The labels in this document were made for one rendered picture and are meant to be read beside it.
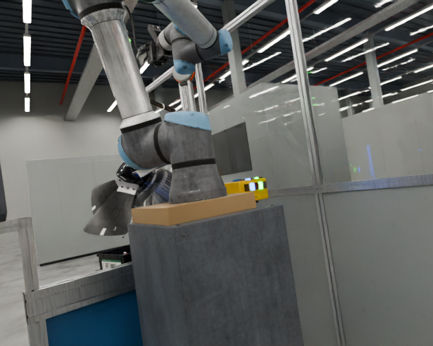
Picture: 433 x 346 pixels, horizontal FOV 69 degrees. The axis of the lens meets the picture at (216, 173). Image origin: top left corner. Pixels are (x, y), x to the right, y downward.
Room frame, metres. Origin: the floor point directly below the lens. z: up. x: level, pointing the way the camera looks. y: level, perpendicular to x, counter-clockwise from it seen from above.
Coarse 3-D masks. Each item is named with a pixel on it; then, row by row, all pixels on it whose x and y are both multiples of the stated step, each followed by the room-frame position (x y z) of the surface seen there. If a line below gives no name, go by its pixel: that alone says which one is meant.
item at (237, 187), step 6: (252, 180) 1.32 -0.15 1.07; (258, 180) 1.34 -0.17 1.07; (264, 180) 1.36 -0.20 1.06; (228, 186) 1.32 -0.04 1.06; (234, 186) 1.29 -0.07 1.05; (240, 186) 1.27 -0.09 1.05; (228, 192) 1.33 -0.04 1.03; (234, 192) 1.30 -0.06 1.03; (240, 192) 1.27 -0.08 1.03; (246, 192) 1.29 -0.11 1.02; (258, 192) 1.33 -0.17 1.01; (264, 192) 1.35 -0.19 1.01; (258, 198) 1.33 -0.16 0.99; (264, 198) 1.35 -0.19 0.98
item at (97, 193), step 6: (114, 180) 1.59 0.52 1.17; (102, 186) 1.64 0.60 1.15; (108, 186) 1.62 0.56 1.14; (114, 186) 1.59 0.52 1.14; (96, 192) 1.68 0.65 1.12; (102, 192) 1.64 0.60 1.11; (108, 192) 1.61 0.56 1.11; (96, 198) 1.67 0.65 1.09; (102, 198) 1.63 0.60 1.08; (96, 204) 1.66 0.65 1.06; (96, 210) 1.65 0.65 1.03
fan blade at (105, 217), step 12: (120, 192) 1.45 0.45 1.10; (108, 204) 1.41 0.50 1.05; (120, 204) 1.41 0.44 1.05; (132, 204) 1.42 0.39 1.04; (96, 216) 1.39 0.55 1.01; (108, 216) 1.37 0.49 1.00; (120, 216) 1.37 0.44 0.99; (84, 228) 1.38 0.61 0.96; (96, 228) 1.35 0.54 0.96; (108, 228) 1.33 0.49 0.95; (120, 228) 1.32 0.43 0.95
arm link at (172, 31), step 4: (172, 24) 1.08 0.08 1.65; (168, 28) 1.09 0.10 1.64; (172, 28) 1.08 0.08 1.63; (176, 28) 1.06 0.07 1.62; (164, 32) 1.12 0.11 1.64; (168, 32) 1.10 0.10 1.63; (172, 32) 1.08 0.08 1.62; (176, 32) 1.07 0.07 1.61; (180, 32) 1.07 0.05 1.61; (164, 36) 1.12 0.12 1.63; (168, 36) 1.11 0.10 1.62; (172, 36) 1.08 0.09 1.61; (176, 36) 1.07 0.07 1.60; (180, 36) 1.07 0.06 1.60; (184, 36) 1.07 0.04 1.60; (168, 40) 1.12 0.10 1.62; (172, 40) 1.08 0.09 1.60
